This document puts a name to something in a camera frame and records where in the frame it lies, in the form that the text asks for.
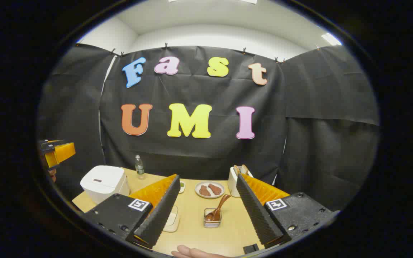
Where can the ceiling light panel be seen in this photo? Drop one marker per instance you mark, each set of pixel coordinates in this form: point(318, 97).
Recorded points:
point(331, 38)

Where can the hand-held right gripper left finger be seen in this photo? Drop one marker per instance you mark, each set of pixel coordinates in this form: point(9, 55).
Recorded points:
point(160, 211)

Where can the white rice cooker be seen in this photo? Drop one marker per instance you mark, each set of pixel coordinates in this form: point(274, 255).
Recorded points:
point(102, 182)

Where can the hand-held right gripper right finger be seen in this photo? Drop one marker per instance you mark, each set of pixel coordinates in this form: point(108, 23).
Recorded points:
point(256, 215)

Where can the white divided grain tray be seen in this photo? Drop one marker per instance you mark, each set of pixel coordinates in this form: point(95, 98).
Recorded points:
point(182, 187)

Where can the white oval plate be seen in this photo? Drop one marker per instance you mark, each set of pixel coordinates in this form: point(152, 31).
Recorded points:
point(210, 196)

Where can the brown wooden spoon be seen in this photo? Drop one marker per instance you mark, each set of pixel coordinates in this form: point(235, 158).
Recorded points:
point(221, 205)

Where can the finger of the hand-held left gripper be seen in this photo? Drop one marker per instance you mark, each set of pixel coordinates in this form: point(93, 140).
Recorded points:
point(63, 152)

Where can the toast bread slice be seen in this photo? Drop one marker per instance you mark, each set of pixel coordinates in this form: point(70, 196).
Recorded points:
point(236, 169)
point(245, 168)

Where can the clear plastic water bottle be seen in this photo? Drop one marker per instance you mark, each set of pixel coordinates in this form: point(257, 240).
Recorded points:
point(139, 167)

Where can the white toaster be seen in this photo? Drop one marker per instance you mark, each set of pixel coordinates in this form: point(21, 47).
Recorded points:
point(233, 184)

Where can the black backdrop cloth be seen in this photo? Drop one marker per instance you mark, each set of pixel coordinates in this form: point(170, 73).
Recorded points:
point(210, 154)

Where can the brown sausage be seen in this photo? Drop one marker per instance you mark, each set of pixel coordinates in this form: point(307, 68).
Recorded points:
point(215, 189)
point(204, 191)

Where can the clear glass dish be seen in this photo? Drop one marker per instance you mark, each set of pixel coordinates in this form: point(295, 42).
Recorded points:
point(172, 227)

